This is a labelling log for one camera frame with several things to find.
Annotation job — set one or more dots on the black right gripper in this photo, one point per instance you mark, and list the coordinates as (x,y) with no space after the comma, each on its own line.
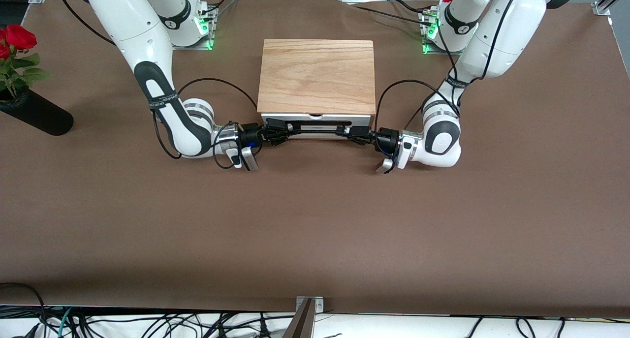
(251,133)

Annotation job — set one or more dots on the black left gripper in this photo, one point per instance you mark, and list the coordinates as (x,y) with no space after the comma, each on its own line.
(385,139)

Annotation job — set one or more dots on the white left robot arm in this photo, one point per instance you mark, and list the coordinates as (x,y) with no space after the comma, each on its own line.
(492,43)

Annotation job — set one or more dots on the wooden drawer cabinet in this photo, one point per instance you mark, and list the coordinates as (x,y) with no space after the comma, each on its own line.
(317,77)

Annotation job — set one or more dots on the red roses with green leaves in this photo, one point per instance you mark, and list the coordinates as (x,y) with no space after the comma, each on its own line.
(19,35)

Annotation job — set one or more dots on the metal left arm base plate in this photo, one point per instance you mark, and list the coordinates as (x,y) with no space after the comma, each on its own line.
(424,38)

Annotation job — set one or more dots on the small metal bracket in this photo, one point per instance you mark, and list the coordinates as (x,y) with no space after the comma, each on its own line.
(317,304)

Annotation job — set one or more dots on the grey camera mount pole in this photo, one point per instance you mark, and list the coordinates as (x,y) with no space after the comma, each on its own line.
(300,325)

